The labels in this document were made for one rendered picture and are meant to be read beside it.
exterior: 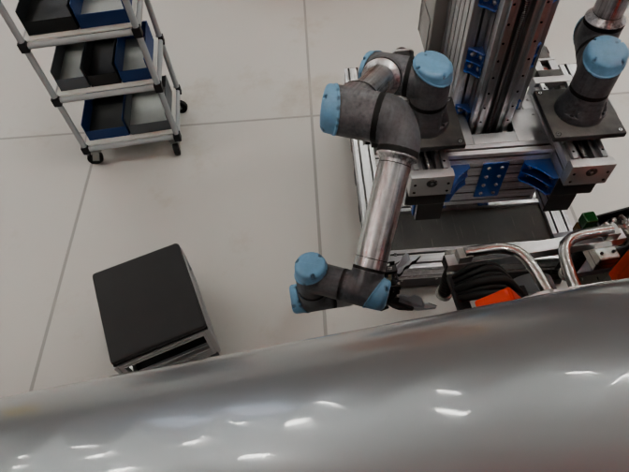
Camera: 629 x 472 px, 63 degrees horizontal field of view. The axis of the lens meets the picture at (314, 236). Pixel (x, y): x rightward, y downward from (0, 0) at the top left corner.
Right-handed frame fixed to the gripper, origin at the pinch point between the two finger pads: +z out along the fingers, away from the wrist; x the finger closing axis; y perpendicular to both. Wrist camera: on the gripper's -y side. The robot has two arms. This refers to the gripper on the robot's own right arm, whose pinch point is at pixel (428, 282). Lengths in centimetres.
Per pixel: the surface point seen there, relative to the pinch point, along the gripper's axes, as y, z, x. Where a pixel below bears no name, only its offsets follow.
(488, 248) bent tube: 18.3, 10.0, -3.7
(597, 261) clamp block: 10.9, 36.7, -7.4
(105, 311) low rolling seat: -49, -104, 34
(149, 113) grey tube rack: -63, -97, 156
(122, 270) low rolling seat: -49, -99, 51
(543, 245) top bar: 15.2, 23.9, -3.4
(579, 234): 18.4, 31.1, -3.9
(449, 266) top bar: 14.9, 1.6, -4.7
